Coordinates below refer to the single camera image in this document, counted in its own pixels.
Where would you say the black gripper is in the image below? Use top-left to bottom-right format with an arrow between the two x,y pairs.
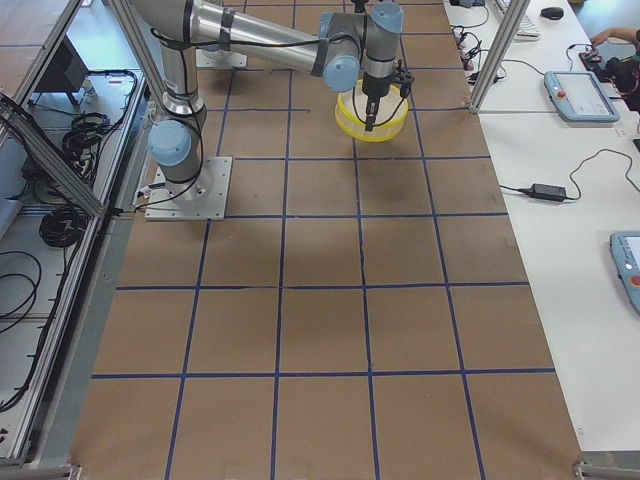
362,72 -> 391,132

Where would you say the yellow steamer layer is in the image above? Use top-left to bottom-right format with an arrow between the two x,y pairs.
334,82 -> 410,144

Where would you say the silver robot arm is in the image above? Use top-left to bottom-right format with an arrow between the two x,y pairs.
133,1 -> 404,207

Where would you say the black computer mouse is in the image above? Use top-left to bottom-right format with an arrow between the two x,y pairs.
540,6 -> 564,21

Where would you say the blue teach pendant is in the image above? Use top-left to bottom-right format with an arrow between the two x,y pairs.
543,71 -> 620,123
609,231 -> 640,312

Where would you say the black power adapter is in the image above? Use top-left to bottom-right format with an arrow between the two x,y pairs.
529,183 -> 567,202

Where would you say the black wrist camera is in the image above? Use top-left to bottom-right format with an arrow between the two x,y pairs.
392,59 -> 415,99

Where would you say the aluminium frame post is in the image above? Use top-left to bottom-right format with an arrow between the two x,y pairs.
468,0 -> 530,114

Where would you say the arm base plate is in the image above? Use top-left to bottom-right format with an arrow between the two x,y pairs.
196,48 -> 247,70
144,157 -> 232,221

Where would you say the black cable bundle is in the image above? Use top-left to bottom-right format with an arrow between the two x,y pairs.
60,112 -> 110,161

